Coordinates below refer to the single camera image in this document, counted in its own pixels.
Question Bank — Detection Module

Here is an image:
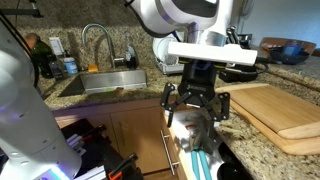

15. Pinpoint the dark blue bowl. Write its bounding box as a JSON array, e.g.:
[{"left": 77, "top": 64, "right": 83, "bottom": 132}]
[{"left": 268, "top": 39, "right": 311, "bottom": 65}]

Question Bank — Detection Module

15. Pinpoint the orange sponge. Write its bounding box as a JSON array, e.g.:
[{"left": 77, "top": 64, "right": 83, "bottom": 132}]
[{"left": 87, "top": 64, "right": 100, "bottom": 73}]

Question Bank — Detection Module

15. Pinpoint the blue handled can opener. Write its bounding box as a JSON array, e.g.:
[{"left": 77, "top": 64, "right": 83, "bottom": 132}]
[{"left": 190, "top": 148, "right": 213, "bottom": 180}]

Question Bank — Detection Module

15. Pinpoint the clear dish soap bottle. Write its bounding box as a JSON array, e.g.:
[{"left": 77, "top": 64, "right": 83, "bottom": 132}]
[{"left": 123, "top": 31, "right": 140, "bottom": 70}]

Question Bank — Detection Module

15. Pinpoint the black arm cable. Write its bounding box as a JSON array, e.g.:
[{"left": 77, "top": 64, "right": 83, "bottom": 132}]
[{"left": 0, "top": 9, "right": 41, "bottom": 89}]

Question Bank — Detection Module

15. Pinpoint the wooden base cabinet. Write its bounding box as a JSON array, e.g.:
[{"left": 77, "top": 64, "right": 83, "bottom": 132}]
[{"left": 54, "top": 98, "right": 172, "bottom": 175}]

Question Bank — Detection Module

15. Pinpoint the stainless steel sink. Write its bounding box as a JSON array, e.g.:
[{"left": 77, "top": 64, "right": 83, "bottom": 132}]
[{"left": 58, "top": 68, "right": 148, "bottom": 98}]

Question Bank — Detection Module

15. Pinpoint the steel drawer bar handle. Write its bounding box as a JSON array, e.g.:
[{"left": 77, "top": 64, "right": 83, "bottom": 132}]
[{"left": 159, "top": 129, "right": 180, "bottom": 177}]

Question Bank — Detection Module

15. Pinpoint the small blue label container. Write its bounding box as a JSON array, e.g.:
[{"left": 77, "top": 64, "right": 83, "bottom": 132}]
[{"left": 63, "top": 56, "right": 79, "bottom": 75}]

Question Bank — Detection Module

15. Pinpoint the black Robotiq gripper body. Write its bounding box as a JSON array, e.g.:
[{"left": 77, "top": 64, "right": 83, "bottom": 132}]
[{"left": 177, "top": 61, "right": 218, "bottom": 108}]

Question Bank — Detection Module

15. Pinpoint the black knife block with knives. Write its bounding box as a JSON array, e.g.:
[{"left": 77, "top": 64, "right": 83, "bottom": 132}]
[{"left": 218, "top": 25, "right": 259, "bottom": 83}]

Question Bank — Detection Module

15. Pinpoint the black and orange clamp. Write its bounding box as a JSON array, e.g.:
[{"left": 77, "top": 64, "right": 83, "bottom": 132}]
[
  {"left": 107, "top": 152, "right": 139, "bottom": 180},
  {"left": 81, "top": 124, "right": 108, "bottom": 141}
]

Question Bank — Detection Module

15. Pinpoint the white dinner plate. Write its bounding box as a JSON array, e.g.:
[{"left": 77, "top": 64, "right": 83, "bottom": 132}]
[{"left": 152, "top": 36, "right": 183, "bottom": 66}]

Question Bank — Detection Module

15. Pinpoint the wooden kitchen drawer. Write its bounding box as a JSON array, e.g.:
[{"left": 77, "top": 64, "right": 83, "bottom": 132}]
[{"left": 162, "top": 106, "right": 255, "bottom": 180}]

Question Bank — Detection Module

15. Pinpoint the small wooden cutting board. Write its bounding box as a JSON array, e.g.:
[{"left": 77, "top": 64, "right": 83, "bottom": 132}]
[{"left": 215, "top": 83, "right": 320, "bottom": 140}]

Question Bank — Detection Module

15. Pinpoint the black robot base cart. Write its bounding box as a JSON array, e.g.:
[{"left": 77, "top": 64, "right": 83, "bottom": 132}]
[{"left": 61, "top": 118, "right": 144, "bottom": 180}]

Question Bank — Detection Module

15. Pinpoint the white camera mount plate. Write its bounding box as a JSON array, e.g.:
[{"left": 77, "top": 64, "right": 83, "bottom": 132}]
[{"left": 167, "top": 41, "right": 258, "bottom": 67}]

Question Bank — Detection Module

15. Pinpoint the steel kitchen faucet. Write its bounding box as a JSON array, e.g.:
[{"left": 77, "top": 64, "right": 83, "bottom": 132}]
[{"left": 81, "top": 23, "right": 126, "bottom": 70}]

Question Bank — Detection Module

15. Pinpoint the clear plastic bag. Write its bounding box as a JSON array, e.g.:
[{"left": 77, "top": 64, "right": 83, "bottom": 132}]
[{"left": 189, "top": 114, "right": 218, "bottom": 155}]

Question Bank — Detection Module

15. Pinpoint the dark green bottle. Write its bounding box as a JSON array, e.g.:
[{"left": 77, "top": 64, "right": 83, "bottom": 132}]
[{"left": 31, "top": 33, "right": 55, "bottom": 79}]

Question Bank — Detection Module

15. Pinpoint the black round plastic lid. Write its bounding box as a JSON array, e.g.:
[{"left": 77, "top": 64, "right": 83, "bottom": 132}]
[{"left": 216, "top": 160, "right": 249, "bottom": 180}]

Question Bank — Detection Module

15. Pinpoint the large wooden cutting board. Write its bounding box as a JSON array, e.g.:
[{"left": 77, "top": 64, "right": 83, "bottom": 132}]
[{"left": 229, "top": 99, "right": 320, "bottom": 157}]

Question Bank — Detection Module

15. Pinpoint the white wall outlet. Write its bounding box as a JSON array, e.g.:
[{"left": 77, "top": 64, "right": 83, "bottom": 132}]
[{"left": 49, "top": 36, "right": 65, "bottom": 57}]

